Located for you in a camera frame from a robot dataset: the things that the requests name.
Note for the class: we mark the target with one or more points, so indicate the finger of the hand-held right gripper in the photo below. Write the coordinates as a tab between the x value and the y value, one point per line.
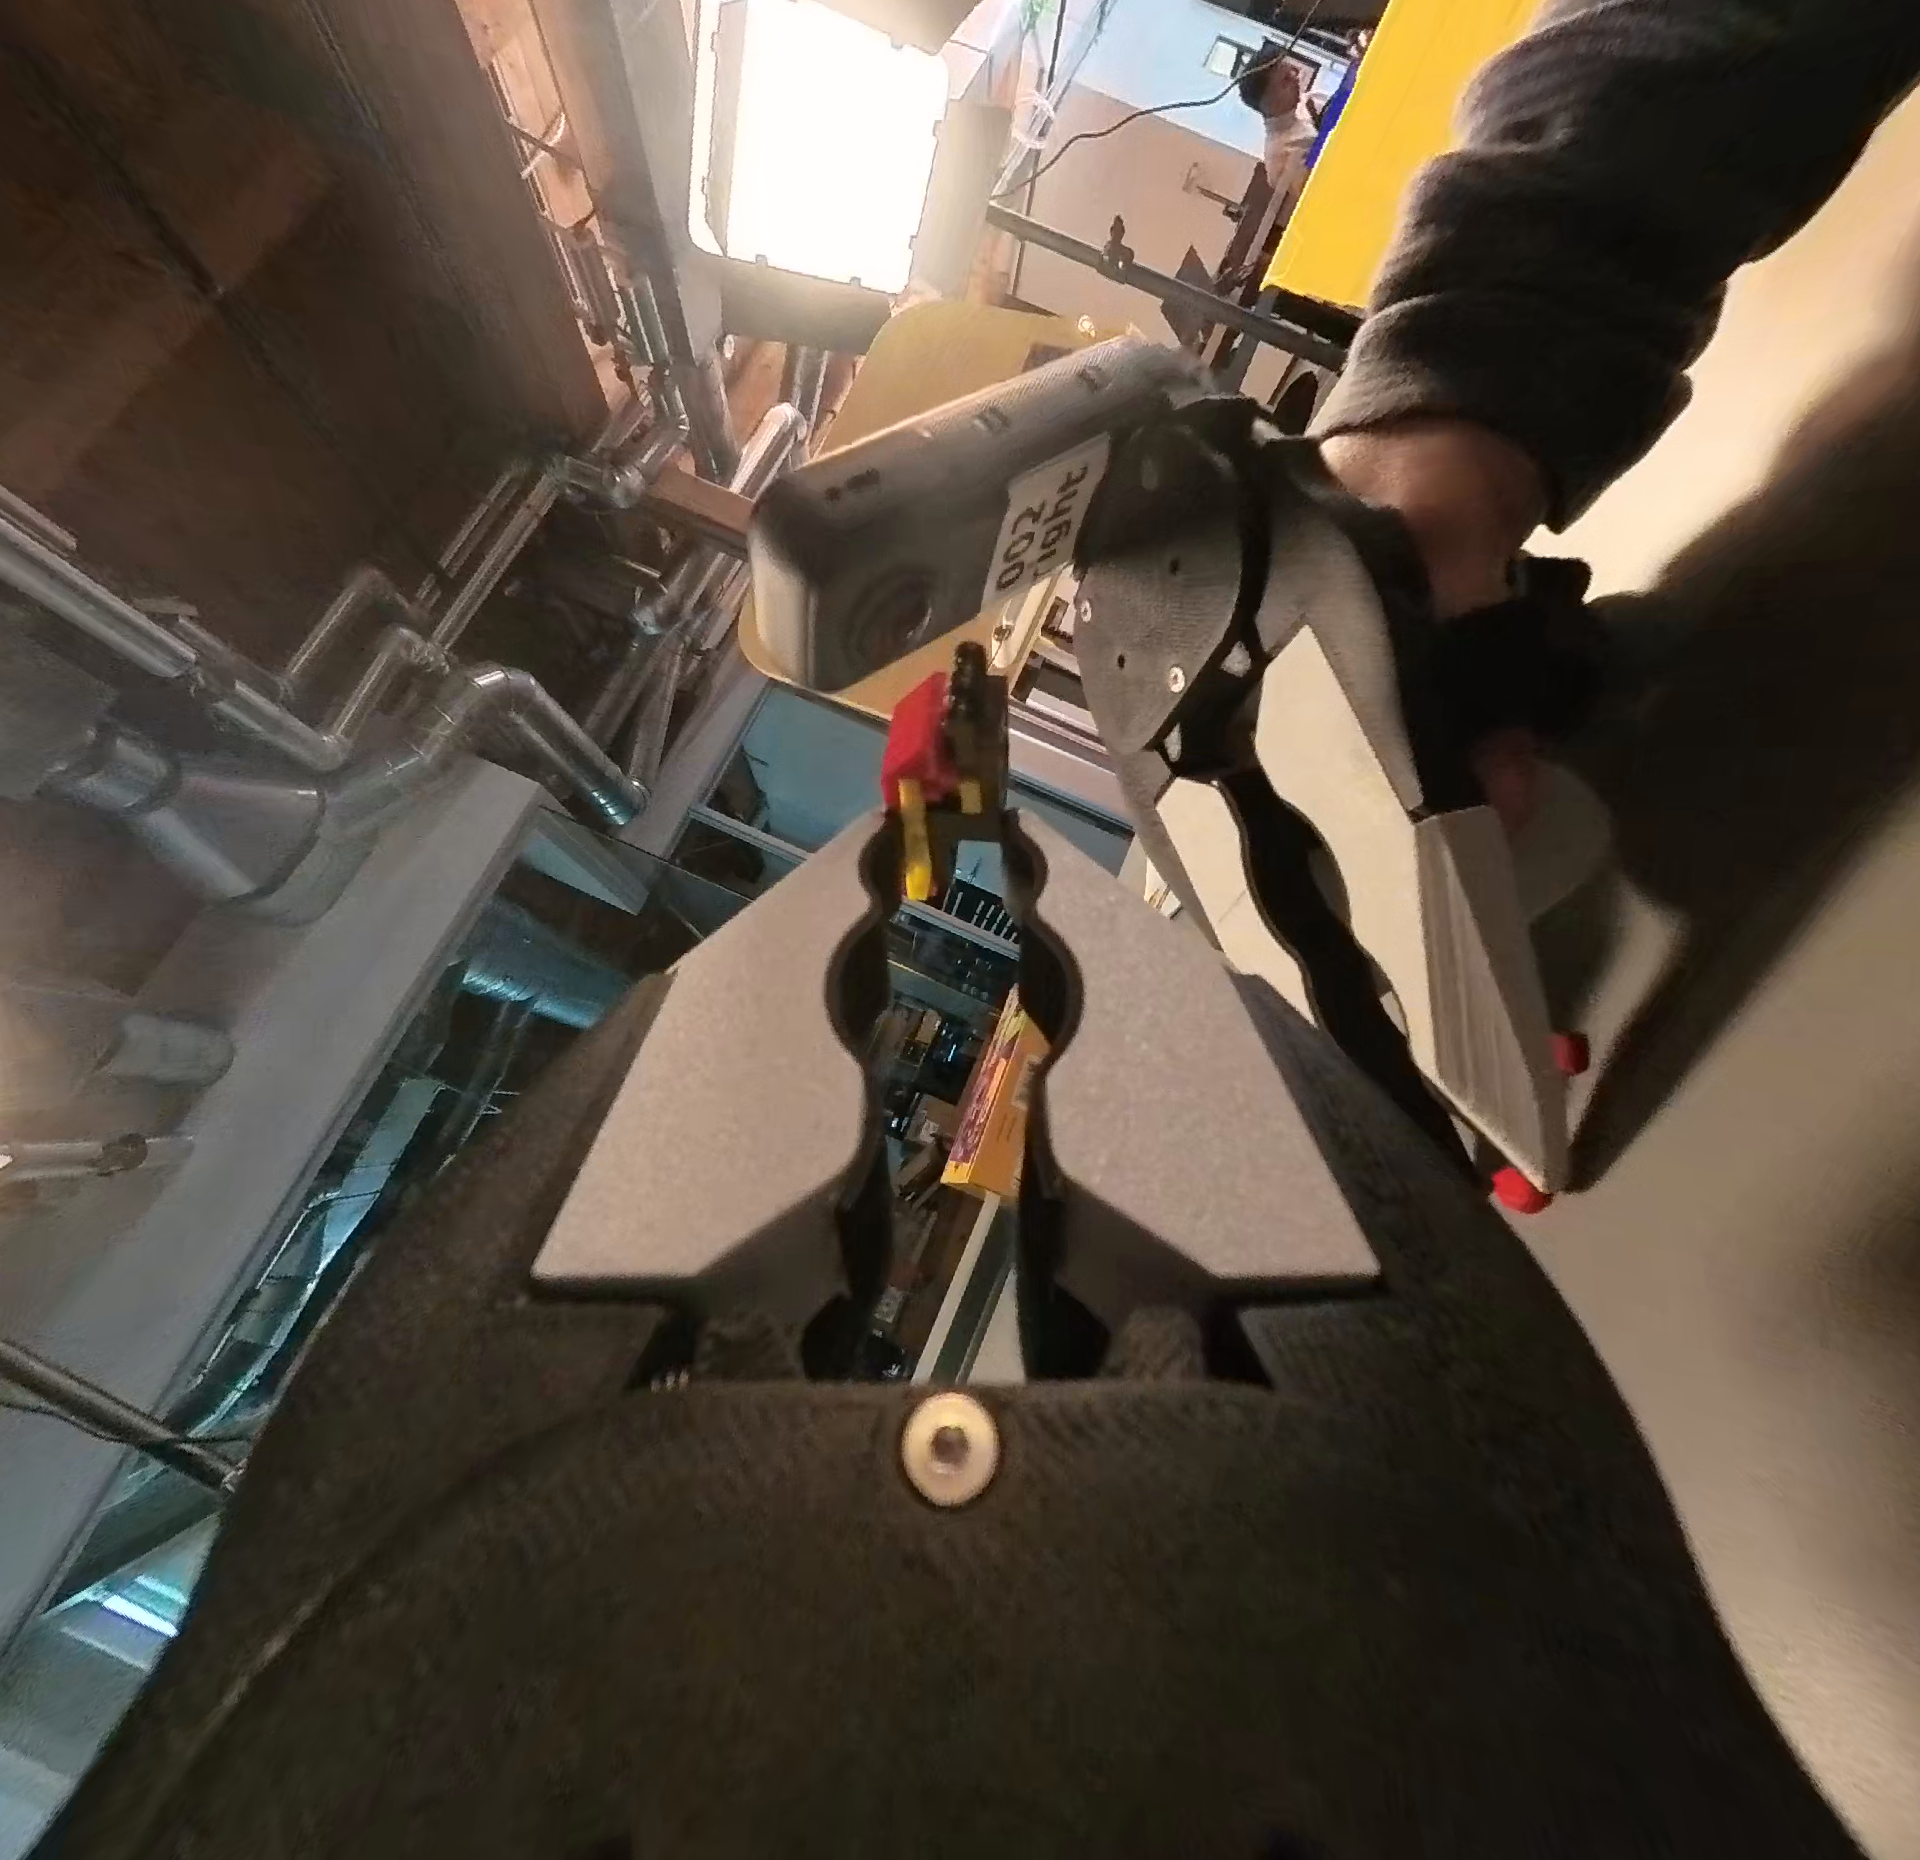
1479	991
1184	840

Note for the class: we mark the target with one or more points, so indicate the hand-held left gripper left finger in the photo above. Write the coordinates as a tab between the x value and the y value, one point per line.
705	1141

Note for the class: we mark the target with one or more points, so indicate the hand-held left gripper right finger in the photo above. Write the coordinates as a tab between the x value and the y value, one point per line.
1200	1141

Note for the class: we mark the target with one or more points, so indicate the red yellow lego body assembly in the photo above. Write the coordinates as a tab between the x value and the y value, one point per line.
922	751

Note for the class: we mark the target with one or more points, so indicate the small round red lego piece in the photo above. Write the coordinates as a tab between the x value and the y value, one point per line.
1569	1053

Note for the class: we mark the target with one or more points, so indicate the colourful cardboard lego box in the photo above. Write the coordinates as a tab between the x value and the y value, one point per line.
999	1110

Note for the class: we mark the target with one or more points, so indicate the person's right hand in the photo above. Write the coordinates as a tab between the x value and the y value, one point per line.
1440	494

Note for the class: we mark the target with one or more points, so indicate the silver ventilation ducts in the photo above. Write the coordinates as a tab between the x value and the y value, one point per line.
450	751

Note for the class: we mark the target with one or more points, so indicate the yellow plastic bin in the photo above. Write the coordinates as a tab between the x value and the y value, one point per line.
1394	91

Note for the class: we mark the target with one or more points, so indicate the bright ceiling light panel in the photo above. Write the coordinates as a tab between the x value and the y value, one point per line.
811	121

